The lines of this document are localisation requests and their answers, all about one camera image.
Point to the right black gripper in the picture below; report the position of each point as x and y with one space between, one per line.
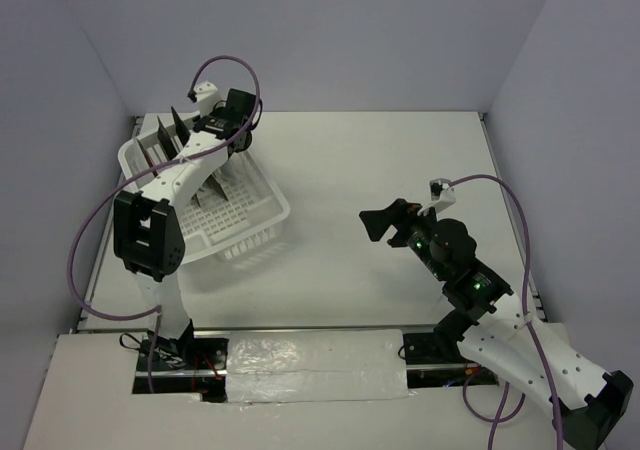
397 213

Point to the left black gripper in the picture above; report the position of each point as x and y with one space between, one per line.
216 111

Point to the large red teal floral plate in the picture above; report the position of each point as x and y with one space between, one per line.
146 156

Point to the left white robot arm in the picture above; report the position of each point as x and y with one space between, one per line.
147 234

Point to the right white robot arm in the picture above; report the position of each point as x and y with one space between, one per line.
487 325

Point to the white plastic dish rack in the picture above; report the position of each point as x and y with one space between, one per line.
250 215

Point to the black square plate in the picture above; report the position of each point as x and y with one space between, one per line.
182 131
167 140

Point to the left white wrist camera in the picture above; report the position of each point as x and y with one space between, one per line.
205 95

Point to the metal base rail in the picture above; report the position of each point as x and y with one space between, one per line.
302 366

